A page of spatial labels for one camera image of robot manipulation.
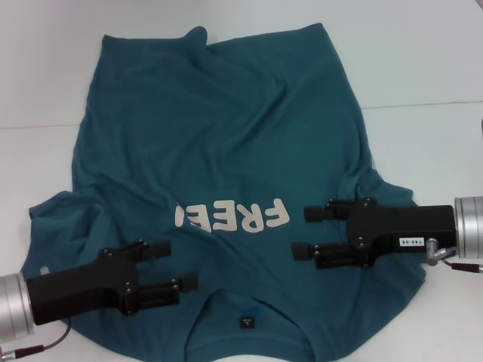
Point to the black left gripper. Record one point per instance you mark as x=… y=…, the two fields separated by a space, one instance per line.
x=75 y=286

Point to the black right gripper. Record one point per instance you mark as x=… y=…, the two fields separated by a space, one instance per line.
x=400 y=226

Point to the teal t-shirt with white lettering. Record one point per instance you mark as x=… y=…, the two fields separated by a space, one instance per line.
x=226 y=132

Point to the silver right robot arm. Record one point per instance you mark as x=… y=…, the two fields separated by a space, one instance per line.
x=469 y=226

